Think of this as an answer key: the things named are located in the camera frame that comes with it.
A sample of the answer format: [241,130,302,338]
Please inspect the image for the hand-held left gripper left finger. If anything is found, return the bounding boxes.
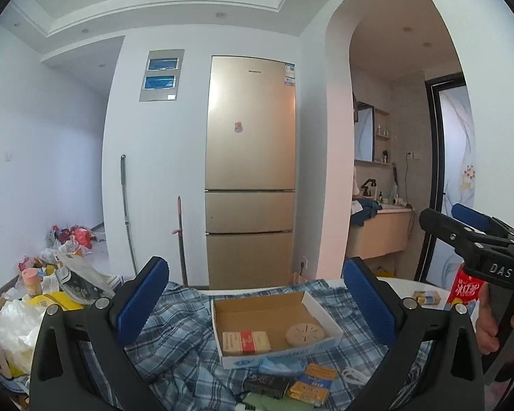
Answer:
[29,256,171,411]

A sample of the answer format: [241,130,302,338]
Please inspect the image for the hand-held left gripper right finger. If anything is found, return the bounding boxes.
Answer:
[342,257,486,411]

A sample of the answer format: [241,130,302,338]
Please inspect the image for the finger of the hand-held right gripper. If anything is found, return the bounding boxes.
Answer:
[419,208,510,263]
[451,204,514,243]

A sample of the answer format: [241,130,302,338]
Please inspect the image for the blue plaid shirt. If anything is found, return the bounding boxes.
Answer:
[71,278,438,411]

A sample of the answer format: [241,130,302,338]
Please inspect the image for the white cable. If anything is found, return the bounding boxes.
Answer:
[342,367,371,388]

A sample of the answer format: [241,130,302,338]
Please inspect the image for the blue face mask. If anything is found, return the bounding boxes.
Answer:
[257,357,307,376]

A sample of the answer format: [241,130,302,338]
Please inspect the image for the cardboard box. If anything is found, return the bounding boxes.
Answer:
[211,291,344,370]

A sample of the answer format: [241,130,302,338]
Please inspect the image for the black packet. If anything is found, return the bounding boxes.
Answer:
[243,373,291,399]

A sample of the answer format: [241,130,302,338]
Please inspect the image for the person's right hand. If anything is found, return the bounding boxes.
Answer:
[475,285,514,354]

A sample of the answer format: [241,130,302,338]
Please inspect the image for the red soda bottle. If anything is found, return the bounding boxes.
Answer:
[450,261,486,315]

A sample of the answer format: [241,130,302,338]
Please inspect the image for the patterned glass door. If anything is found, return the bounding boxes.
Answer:
[428,86,477,287]

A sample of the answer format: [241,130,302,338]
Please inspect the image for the wooden vanity cabinet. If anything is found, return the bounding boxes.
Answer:
[349,208,414,262]

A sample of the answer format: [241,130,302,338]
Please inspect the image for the small yellow box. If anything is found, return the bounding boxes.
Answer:
[412,291,441,308]

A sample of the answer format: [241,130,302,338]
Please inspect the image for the printed newspaper pile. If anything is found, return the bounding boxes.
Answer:
[56,252,123,304]

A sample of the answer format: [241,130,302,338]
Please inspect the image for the round beige disc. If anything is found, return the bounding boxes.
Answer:
[285,322,326,347]

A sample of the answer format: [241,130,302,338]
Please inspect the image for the blue clothes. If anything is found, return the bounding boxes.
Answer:
[351,199,384,226]

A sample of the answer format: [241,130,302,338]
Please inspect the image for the yellow plastic bag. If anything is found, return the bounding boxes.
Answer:
[26,291,84,313]

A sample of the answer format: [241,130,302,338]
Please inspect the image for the red plastic bags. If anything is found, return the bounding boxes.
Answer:
[53,225,95,249]

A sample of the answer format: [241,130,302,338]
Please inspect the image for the red and tan packet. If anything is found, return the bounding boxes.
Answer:
[222,331,271,356]

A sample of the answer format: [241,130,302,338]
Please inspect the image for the bathroom mirror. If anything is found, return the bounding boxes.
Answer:
[355,102,375,163]

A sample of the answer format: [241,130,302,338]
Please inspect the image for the white plastic bag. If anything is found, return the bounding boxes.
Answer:
[0,300,48,373]

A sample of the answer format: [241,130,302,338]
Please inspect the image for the green pouch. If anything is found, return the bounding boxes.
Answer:
[244,393,292,411]

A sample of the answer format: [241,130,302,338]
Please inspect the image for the gold refrigerator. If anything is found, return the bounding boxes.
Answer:
[204,55,296,290]

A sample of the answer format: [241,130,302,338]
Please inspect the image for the silver electrical panel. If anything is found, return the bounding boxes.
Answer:
[139,49,185,103]

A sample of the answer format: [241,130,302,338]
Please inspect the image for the grey mop handle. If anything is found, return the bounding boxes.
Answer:
[120,154,138,277]

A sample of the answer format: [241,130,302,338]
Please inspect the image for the black door frame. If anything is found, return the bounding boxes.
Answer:
[413,71,465,283]

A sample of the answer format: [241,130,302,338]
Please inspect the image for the wall niche shelf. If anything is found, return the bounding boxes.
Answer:
[375,109,391,164]

